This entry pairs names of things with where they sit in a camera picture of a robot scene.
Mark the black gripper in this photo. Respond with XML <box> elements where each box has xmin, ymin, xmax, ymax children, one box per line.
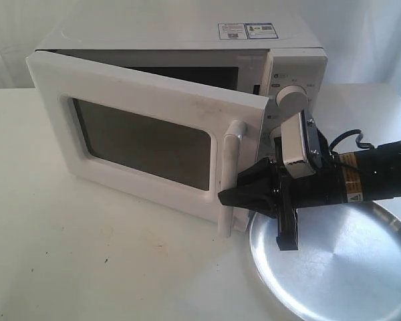
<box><xmin>218</xmin><ymin>135</ymin><xmax>338</xmax><ymax>251</ymax></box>

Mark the white microwave door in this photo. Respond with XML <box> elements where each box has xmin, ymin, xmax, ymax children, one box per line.
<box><xmin>27</xmin><ymin>51</ymin><xmax>267</xmax><ymax>237</ymax></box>

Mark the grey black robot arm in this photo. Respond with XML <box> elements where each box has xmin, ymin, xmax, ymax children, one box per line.
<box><xmin>218</xmin><ymin>138</ymin><xmax>401</xmax><ymax>251</ymax></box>

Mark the white microwave oven body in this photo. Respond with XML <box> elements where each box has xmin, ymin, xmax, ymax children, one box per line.
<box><xmin>34</xmin><ymin>1</ymin><xmax>327</xmax><ymax>164</ymax></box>

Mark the lower white control knob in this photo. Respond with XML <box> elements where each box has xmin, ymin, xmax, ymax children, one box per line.
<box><xmin>269</xmin><ymin>126</ymin><xmax>281</xmax><ymax>140</ymax></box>

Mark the white control knob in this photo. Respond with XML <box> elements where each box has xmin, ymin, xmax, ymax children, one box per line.
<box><xmin>269</xmin><ymin>126</ymin><xmax>281</xmax><ymax>140</ymax></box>
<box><xmin>276</xmin><ymin>85</ymin><xmax>309</xmax><ymax>116</ymax></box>

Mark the upper white control knob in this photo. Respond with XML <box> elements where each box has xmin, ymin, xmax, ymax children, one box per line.
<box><xmin>276</xmin><ymin>85</ymin><xmax>309</xmax><ymax>116</ymax></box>

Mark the round stainless steel plate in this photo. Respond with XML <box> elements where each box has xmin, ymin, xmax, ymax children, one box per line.
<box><xmin>249</xmin><ymin>198</ymin><xmax>401</xmax><ymax>320</ymax></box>

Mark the blue white label sticker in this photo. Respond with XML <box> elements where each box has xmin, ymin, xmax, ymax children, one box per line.
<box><xmin>218</xmin><ymin>22</ymin><xmax>279</xmax><ymax>40</ymax></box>

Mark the white curtain backdrop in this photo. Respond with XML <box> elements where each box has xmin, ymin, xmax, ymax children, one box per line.
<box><xmin>0</xmin><ymin>1</ymin><xmax>401</xmax><ymax>95</ymax></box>

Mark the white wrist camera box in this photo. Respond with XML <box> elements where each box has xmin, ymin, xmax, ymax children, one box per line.
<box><xmin>281</xmin><ymin>112</ymin><xmax>316</xmax><ymax>179</ymax></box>

